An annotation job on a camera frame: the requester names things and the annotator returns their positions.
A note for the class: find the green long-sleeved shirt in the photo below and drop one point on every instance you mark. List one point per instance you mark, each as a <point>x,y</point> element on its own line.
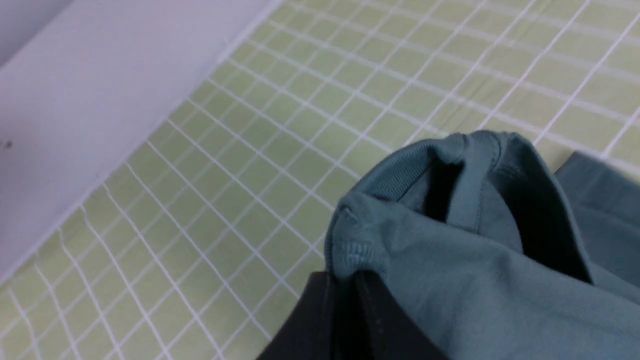
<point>494,256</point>

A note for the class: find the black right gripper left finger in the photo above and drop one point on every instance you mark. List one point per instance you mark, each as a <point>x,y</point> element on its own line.
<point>307,334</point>

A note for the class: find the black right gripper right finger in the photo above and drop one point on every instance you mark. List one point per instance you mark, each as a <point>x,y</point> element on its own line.
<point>381,329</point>

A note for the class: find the green checkered tablecloth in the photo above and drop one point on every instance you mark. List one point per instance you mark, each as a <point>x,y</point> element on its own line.
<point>200,243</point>

